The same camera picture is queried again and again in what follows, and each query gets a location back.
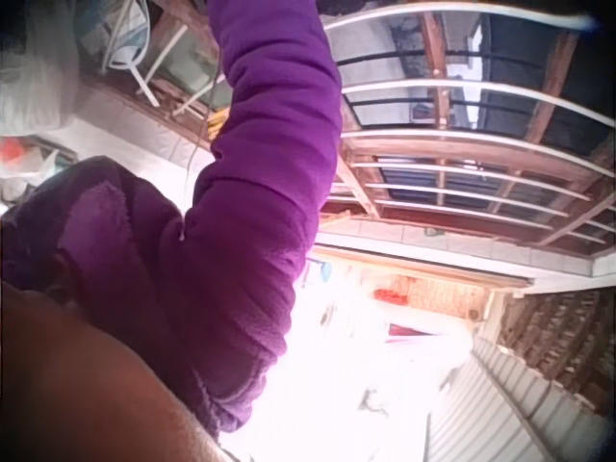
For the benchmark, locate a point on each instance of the corrugated metal sheet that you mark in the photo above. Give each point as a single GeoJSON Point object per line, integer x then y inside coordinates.
{"type": "Point", "coordinates": [500, 409]}

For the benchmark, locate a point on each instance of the clear bag with red item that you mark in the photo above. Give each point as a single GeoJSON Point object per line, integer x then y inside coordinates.
{"type": "Point", "coordinates": [21, 159]}

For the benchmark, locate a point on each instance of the white plastic bag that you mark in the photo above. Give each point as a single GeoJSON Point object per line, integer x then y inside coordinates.
{"type": "Point", "coordinates": [33, 77]}

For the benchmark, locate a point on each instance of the red cloth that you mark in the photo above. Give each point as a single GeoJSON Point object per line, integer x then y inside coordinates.
{"type": "Point", "coordinates": [390, 296]}

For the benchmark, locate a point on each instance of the white plastic chair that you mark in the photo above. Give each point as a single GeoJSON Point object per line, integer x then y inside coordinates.
{"type": "Point", "coordinates": [127, 53]}

